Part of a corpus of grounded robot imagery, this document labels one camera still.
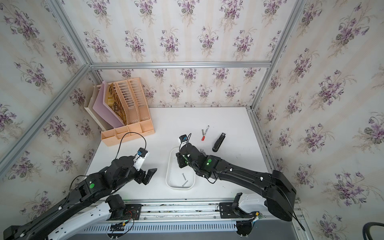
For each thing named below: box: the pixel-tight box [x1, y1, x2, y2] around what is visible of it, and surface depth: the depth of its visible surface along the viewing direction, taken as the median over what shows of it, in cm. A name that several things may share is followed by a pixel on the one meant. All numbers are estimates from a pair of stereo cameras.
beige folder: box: [84, 84, 113, 131], surface depth 87 cm
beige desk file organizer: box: [101, 77, 155, 147], surface depth 103 cm
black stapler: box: [212, 132, 226, 153], surface depth 100 cm
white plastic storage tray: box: [165, 147, 196, 190], surface depth 86 cm
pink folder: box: [92, 80, 125, 128], surface depth 88 cm
